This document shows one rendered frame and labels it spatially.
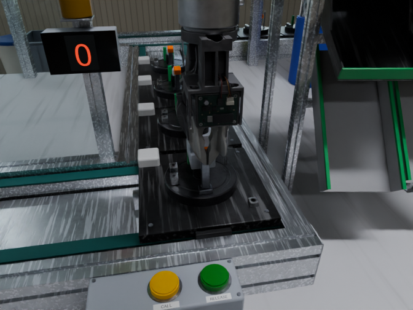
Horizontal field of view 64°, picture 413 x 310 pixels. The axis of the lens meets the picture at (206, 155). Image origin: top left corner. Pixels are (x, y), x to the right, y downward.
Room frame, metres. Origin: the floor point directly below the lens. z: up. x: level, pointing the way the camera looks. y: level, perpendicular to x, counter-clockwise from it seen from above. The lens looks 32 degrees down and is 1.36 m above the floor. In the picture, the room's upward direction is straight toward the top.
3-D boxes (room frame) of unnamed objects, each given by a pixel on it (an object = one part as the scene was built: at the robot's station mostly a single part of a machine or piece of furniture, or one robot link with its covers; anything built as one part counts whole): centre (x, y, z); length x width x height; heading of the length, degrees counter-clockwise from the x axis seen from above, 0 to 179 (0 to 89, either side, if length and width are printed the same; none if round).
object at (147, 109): (0.77, 0.06, 1.01); 0.24 x 0.24 x 0.13; 10
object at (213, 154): (0.43, -0.02, 1.11); 0.06 x 0.03 x 0.09; 10
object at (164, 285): (0.29, 0.06, 0.96); 0.04 x 0.04 x 0.02
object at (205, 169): (0.47, 0.00, 1.04); 0.04 x 0.02 x 0.08; 10
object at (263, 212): (0.51, 0.01, 0.96); 0.24 x 0.24 x 0.02; 10
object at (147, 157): (0.59, 0.12, 0.97); 0.05 x 0.05 x 0.04; 10
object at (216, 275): (0.30, -0.01, 0.96); 0.04 x 0.04 x 0.02
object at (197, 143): (0.43, 0.01, 1.11); 0.06 x 0.03 x 0.09; 10
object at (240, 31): (1.92, -0.27, 1.01); 0.24 x 0.24 x 0.13; 10
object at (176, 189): (0.51, 0.01, 0.98); 0.14 x 0.14 x 0.02
